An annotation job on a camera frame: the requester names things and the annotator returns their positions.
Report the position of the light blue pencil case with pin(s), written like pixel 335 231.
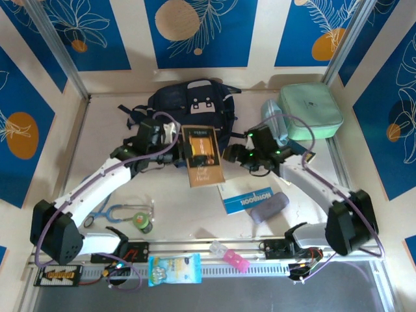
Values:
pixel 276 113

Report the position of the blue stethoscope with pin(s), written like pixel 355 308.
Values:
pixel 88 222

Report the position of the navy blue backpack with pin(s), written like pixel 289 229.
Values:
pixel 169 100

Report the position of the brown paperback book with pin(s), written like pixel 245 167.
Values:
pixel 204 165

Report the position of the blue snack packet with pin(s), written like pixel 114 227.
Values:
pixel 175 269

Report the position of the pink pill box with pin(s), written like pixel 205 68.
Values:
pixel 235 260

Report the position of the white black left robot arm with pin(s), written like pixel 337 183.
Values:
pixel 97 185

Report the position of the clear plastic pill box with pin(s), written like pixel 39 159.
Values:
pixel 218 248

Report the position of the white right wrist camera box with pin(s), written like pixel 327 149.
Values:
pixel 249 141

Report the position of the small green lid bottle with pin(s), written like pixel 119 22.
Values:
pixel 142 221

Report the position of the purple grey glasses case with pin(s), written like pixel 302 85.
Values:
pixel 269 208

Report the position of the aluminium rail frame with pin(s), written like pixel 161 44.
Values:
pixel 182 247

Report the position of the aluminium corner post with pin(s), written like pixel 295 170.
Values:
pixel 350 39
pixel 66 61

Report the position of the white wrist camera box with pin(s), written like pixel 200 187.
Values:
pixel 249 141
pixel 169 131

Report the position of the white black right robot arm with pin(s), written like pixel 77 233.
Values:
pixel 312 185

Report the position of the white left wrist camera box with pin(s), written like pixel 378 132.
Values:
pixel 169 131

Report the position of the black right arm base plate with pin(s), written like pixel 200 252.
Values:
pixel 273 248

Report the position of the black orange power board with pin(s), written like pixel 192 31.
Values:
pixel 58 275

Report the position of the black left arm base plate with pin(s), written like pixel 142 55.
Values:
pixel 141 252

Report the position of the mint green zip case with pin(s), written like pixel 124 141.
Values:
pixel 308 110

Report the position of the blue white notebook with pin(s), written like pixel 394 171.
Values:
pixel 247 200

